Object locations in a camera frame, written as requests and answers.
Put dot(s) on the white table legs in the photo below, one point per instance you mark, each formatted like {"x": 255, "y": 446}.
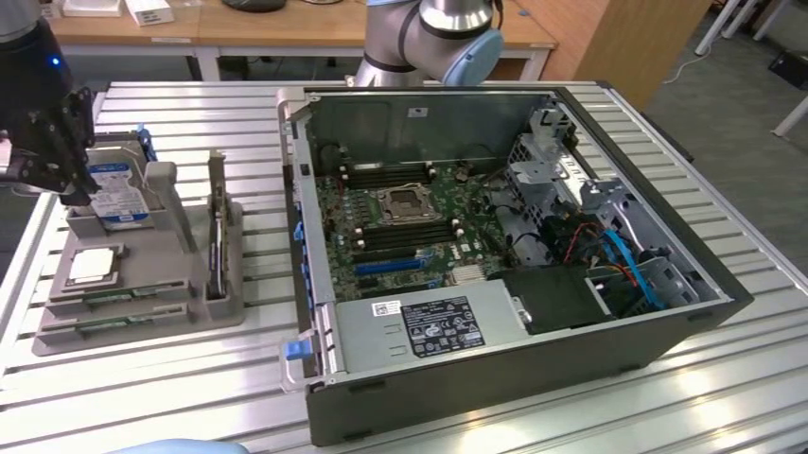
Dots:
{"x": 719, "y": 23}

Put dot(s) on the small silver chipset heatsink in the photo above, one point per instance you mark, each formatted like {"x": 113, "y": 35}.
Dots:
{"x": 467, "y": 274}

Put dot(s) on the black box on floor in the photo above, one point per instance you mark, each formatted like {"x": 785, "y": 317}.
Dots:
{"x": 789, "y": 71}

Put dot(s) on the grey parts rack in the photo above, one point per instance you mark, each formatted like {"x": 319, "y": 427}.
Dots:
{"x": 151, "y": 265}

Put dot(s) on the green RAM stick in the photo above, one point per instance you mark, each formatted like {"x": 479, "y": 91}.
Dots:
{"x": 113, "y": 323}
{"x": 116, "y": 295}

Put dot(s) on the silver CPU chip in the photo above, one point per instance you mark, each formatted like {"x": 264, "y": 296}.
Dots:
{"x": 90, "y": 265}

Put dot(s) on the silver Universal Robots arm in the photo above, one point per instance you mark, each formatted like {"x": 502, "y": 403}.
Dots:
{"x": 442, "y": 19}

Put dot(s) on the tall grey metal drive cage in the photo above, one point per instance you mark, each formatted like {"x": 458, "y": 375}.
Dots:
{"x": 537, "y": 175}

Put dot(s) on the dark round object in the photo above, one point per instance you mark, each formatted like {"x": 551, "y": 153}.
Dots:
{"x": 252, "y": 5}

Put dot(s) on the black open PC case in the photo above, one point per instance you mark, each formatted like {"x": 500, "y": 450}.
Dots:
{"x": 504, "y": 378}

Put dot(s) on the short black expansion slot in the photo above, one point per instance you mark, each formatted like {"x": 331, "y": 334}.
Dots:
{"x": 398, "y": 282}

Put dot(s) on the long black expansion slot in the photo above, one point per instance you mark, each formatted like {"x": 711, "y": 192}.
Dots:
{"x": 384, "y": 256}

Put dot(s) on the flat white box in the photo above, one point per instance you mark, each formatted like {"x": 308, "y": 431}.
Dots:
{"x": 90, "y": 7}

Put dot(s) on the grey metal disk bay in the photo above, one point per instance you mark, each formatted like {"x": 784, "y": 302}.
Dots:
{"x": 662, "y": 279}

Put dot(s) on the black plastic shroud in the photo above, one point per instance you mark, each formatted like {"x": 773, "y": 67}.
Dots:
{"x": 549, "y": 298}

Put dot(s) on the light blue rounded cap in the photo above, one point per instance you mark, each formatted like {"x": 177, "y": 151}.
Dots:
{"x": 176, "y": 447}

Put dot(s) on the white table leg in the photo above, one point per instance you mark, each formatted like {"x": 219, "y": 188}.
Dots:
{"x": 792, "y": 116}

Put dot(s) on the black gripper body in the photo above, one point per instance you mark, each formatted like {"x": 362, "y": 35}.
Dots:
{"x": 34, "y": 66}

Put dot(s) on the green motherboard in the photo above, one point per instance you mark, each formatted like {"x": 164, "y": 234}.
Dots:
{"x": 470, "y": 222}

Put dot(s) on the hard disk with blue label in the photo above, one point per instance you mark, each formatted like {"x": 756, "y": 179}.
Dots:
{"x": 120, "y": 194}

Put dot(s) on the long blue expansion slot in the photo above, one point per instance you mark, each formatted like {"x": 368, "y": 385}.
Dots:
{"x": 387, "y": 267}

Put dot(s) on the wooden desk with white frame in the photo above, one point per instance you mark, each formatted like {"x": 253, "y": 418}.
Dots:
{"x": 283, "y": 28}

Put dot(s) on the graphics card with metal bracket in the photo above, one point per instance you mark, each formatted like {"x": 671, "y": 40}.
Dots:
{"x": 217, "y": 236}

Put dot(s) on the blue case latch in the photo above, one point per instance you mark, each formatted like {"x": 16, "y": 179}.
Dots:
{"x": 296, "y": 351}

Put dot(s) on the white cardboard box with label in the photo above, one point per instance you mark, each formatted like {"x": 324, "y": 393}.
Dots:
{"x": 148, "y": 12}

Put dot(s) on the metal CPU socket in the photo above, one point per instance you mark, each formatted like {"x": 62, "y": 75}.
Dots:
{"x": 407, "y": 204}

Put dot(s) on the black RAM slot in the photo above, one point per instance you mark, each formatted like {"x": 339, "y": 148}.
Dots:
{"x": 407, "y": 226}
{"x": 387, "y": 170}
{"x": 411, "y": 240}
{"x": 408, "y": 231}
{"x": 387, "y": 166}
{"x": 410, "y": 235}
{"x": 390, "y": 175}
{"x": 391, "y": 180}

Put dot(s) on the grey power supply unit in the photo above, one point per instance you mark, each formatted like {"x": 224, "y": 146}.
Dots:
{"x": 366, "y": 340}

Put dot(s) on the wooden cabinet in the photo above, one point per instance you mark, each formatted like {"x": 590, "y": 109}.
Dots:
{"x": 630, "y": 42}

